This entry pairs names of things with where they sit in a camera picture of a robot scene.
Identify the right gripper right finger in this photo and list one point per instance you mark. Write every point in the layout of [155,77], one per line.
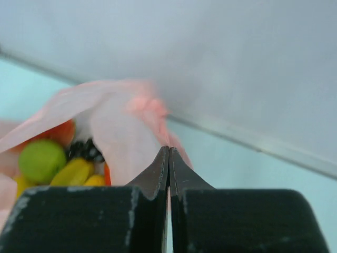
[206,219]

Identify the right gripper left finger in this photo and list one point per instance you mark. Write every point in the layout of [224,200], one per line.
[130,218]

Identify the pink plastic bag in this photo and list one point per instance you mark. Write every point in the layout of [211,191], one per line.
[125,119]

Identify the yellow fake banana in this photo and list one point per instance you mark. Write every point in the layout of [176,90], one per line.
[75,173]

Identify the black fake grapes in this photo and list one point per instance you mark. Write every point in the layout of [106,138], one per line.
[86,150]

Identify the red fake fruit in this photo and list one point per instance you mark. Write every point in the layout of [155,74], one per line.
[63,134]

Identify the green fake pear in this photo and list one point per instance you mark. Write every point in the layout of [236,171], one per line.
[41,160]

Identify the yellow fake fruit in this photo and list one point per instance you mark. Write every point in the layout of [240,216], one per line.
[22,184]

